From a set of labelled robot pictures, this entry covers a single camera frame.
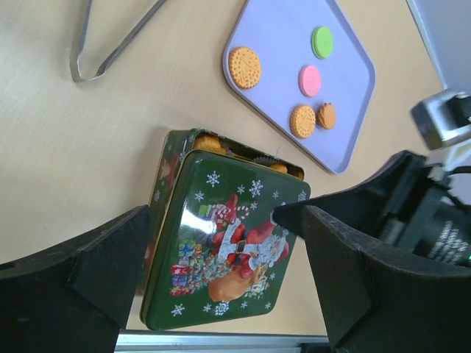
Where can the gold tin lid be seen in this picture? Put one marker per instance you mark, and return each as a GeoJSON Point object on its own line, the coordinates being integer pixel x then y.
{"type": "Point", "coordinates": [225, 298]}

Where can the tan round cookie right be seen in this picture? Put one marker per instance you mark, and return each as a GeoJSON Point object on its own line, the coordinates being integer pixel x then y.
{"type": "Point", "coordinates": [326, 116]}

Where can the green round cookie right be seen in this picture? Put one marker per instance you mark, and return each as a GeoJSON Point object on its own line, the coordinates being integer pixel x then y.
{"type": "Point", "coordinates": [322, 42]}

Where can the metal tongs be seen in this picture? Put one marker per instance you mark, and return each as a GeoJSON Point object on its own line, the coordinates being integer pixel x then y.
{"type": "Point", "coordinates": [80, 38]}

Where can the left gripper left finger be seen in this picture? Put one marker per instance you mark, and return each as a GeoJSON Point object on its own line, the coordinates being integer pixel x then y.
{"type": "Point", "coordinates": [75, 296]}

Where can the tan round cookie bottom-left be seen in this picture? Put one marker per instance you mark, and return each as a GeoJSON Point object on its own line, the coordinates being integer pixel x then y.
{"type": "Point", "coordinates": [244, 67]}

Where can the pink round cookie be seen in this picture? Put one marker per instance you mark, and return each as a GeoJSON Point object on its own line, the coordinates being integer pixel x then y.
{"type": "Point", "coordinates": [309, 80]}

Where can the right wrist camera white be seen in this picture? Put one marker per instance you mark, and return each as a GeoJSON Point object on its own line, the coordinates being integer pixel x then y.
{"type": "Point", "coordinates": [443, 121]}

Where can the lavender plastic tray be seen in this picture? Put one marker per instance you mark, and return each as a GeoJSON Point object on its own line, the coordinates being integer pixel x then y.
{"type": "Point", "coordinates": [280, 33]}

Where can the tan round cookie bottom-middle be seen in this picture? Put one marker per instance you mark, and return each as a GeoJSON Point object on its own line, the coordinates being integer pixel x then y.
{"type": "Point", "coordinates": [302, 121]}

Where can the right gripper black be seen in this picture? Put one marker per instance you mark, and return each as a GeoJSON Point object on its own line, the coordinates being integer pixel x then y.
{"type": "Point", "coordinates": [402, 204]}

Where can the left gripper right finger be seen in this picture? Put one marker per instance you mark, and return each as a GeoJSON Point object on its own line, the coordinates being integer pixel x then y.
{"type": "Point", "coordinates": [377, 298]}

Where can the orange fish cookie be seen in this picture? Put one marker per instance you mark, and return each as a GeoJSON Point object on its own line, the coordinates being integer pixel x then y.
{"type": "Point", "coordinates": [209, 143]}
{"type": "Point", "coordinates": [279, 167]}

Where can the gold cookie tin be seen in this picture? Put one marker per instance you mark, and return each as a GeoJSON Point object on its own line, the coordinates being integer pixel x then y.
{"type": "Point", "coordinates": [211, 214]}

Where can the white paper cup top-right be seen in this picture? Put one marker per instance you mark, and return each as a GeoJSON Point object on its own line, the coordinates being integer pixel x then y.
{"type": "Point", "coordinates": [264, 160]}

